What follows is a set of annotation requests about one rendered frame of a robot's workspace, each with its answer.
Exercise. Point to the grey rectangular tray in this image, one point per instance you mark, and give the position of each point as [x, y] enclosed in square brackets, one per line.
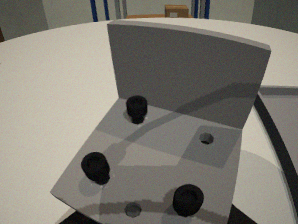
[282, 128]

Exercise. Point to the black socket head screw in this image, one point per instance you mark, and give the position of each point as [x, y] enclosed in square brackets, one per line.
[96, 167]
[187, 200]
[136, 108]

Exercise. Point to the grey l-shaped bracket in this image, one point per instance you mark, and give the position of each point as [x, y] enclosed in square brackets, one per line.
[199, 85]

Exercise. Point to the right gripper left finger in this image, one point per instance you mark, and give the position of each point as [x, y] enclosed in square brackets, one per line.
[78, 218]

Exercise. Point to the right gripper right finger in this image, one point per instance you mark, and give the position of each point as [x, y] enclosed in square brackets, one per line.
[238, 217]

